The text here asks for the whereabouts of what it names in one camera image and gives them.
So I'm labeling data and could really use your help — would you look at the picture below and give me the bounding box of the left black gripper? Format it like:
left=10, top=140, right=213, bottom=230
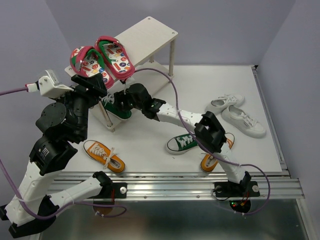
left=54, top=71, right=111, bottom=140

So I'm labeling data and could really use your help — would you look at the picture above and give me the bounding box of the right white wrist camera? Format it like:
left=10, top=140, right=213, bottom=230
left=119, top=78, right=132, bottom=86

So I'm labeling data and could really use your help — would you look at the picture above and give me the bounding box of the white sneaker one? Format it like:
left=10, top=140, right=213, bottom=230
left=205, top=94, right=245, bottom=115
left=221, top=105, right=267, bottom=139

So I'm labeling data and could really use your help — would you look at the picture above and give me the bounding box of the green sneaker one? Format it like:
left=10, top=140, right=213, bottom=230
left=165, top=133, right=198, bottom=155
left=102, top=93, right=132, bottom=121

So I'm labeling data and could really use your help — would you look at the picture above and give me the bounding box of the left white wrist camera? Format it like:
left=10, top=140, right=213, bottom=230
left=25, top=69, right=74, bottom=99

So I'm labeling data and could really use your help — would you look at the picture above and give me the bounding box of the white two-tier shoe shelf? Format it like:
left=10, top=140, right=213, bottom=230
left=64, top=16, right=179, bottom=133

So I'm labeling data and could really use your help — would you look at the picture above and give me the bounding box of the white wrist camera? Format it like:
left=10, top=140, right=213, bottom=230
left=25, top=69, right=74, bottom=99
left=119, top=78, right=132, bottom=86

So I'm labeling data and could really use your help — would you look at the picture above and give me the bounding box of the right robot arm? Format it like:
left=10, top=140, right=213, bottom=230
left=113, top=83, right=260, bottom=198

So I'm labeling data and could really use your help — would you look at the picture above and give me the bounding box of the orange sneaker one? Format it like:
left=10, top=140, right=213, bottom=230
left=83, top=140, right=126, bottom=174
left=200, top=132, right=235, bottom=173

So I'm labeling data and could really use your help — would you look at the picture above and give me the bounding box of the white sneaker near one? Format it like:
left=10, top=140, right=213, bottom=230
left=221, top=105, right=267, bottom=139

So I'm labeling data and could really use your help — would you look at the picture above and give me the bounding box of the pink slipper one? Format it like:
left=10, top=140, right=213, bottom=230
left=94, top=35, right=135, bottom=82
left=69, top=46, right=114, bottom=89

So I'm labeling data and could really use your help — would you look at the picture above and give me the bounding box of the orange sneaker left one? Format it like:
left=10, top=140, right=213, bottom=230
left=83, top=140, right=126, bottom=174

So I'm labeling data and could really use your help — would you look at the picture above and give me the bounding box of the orange sneaker right one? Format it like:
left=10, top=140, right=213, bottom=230
left=200, top=132, right=235, bottom=173

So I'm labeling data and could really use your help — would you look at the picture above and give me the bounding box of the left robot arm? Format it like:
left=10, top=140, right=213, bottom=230
left=0, top=73, right=127, bottom=239

